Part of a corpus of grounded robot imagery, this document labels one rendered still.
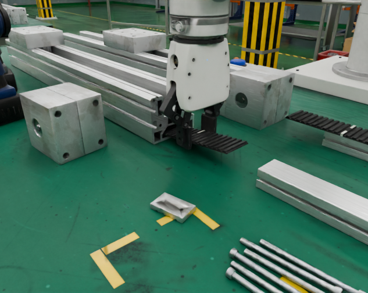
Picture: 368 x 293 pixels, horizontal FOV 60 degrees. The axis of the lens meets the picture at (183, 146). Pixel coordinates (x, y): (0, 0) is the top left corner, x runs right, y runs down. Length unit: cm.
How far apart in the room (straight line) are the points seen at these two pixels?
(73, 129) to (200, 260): 29
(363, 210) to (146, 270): 25
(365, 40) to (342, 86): 13
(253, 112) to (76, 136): 33
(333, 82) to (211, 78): 46
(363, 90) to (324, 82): 10
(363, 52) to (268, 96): 39
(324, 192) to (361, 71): 58
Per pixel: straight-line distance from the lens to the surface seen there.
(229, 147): 48
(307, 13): 938
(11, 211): 46
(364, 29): 95
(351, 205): 42
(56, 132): 52
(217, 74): 50
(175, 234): 38
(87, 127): 54
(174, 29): 48
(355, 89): 87
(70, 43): 125
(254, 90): 62
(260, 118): 63
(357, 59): 96
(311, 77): 92
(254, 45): 396
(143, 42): 90
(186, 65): 46
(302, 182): 44
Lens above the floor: 104
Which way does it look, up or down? 28 degrees down
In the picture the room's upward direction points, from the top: straight up
